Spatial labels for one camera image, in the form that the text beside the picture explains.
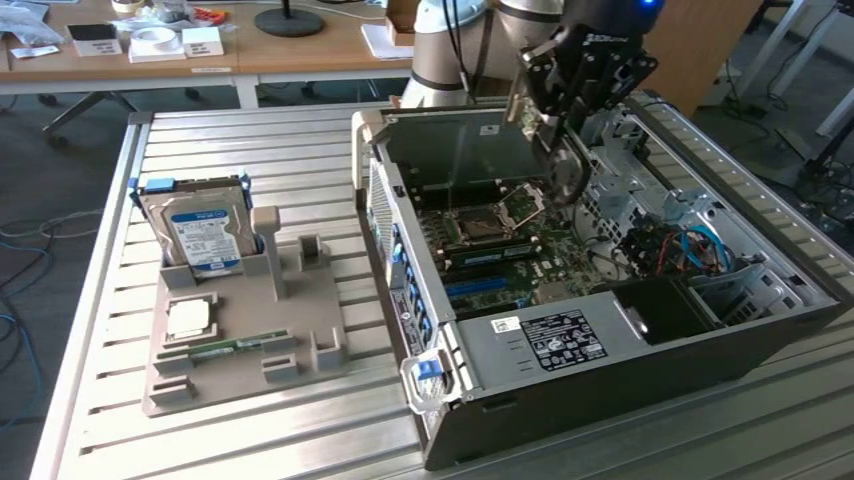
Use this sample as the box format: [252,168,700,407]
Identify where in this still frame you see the silver CPU chip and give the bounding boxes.
[164,301,213,344]

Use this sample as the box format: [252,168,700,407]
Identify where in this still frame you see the CPU socket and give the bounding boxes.
[445,209,515,246]

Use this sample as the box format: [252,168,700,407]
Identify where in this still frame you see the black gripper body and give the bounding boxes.
[552,0,668,64]

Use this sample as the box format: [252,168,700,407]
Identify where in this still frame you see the graphics card with metal bracket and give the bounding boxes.
[503,74,592,205]

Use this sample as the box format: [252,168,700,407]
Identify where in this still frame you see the metal socket cover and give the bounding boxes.
[492,182,552,234]

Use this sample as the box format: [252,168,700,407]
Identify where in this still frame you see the flat white box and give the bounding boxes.
[125,38,188,65]

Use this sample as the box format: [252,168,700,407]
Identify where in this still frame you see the clear plastic bag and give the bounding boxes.
[0,0,65,47]

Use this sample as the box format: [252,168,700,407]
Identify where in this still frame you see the silver metal disk bay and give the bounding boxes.
[686,259,812,329]
[579,107,726,236]

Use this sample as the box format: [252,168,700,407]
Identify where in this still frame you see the green loose RAM stick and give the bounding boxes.
[156,329,289,359]

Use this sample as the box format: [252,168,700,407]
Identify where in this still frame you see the installed RAM stick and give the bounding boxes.
[443,239,541,269]

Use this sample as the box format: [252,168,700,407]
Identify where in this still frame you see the green motherboard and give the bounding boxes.
[416,177,622,311]

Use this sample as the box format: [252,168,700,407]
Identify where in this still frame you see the white desk frame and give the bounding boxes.
[730,0,854,139]

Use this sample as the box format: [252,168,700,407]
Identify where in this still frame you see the brown cardboard box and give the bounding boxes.
[384,0,420,49]

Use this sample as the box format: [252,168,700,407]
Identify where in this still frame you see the white tape roll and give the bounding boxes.
[131,27,180,51]

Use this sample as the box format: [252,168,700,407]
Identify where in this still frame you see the blue floor cable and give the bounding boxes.
[0,239,52,431]

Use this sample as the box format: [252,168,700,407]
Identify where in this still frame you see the blue SATA wire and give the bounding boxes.
[666,225,735,276]

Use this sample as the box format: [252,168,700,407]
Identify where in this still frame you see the white floor cable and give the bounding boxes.
[0,208,105,241]

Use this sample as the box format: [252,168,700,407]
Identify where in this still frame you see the wooden cabinet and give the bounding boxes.
[556,0,766,117]

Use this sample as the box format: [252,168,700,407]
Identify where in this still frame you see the white paper stack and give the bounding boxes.
[359,22,416,61]

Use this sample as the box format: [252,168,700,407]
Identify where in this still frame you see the blue expansion slot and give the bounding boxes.
[444,277,509,299]

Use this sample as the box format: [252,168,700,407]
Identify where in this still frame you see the white paper tag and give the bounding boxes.
[9,44,61,60]

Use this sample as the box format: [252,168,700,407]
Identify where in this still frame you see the black round lamp base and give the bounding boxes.
[252,0,328,37]

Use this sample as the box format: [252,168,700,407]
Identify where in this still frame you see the black open PC case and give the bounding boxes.
[351,89,854,471]

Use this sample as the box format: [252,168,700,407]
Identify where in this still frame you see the orange red small parts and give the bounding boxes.
[191,5,232,27]

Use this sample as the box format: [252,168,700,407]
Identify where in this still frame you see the wooden desk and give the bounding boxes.
[0,0,606,149]

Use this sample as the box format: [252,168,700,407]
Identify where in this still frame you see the grey power supply unit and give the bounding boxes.
[456,292,652,389]

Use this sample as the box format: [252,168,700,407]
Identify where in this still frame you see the grey parts rack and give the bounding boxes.
[140,204,352,420]

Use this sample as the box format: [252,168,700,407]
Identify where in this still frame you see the white box with black top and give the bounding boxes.
[65,22,125,58]

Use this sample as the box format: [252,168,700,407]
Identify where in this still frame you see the hard disk with blue caddy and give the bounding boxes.
[124,175,253,279]

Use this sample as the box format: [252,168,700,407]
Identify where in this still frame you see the plain white box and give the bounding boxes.
[180,25,225,59]

